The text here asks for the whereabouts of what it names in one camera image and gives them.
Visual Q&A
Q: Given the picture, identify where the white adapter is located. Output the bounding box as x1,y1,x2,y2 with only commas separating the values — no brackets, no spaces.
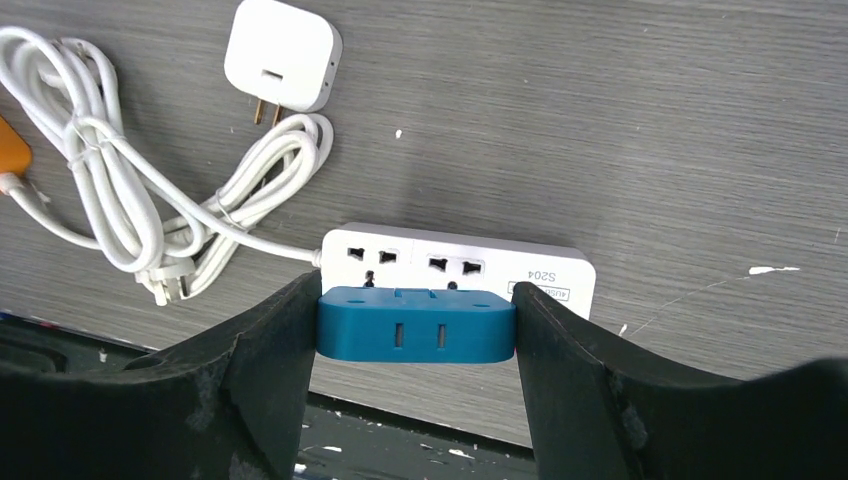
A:
224,0,343,124

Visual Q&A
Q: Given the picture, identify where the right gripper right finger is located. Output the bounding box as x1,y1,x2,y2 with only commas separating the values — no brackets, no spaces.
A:
512,282,847,479

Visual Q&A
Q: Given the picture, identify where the orange power strip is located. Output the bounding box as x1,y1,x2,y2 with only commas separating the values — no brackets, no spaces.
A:
0,117,33,177

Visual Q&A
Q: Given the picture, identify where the white coiled cable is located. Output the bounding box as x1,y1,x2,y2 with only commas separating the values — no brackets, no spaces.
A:
0,25,336,309

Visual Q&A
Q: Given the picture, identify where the blue charger adapter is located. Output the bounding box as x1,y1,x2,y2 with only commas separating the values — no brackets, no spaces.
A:
316,287,516,364

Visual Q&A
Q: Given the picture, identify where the white grey power strip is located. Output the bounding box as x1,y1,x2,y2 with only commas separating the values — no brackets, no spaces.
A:
320,223,596,319

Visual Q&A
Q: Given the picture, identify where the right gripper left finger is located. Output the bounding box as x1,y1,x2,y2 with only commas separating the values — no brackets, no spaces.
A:
1,272,321,479

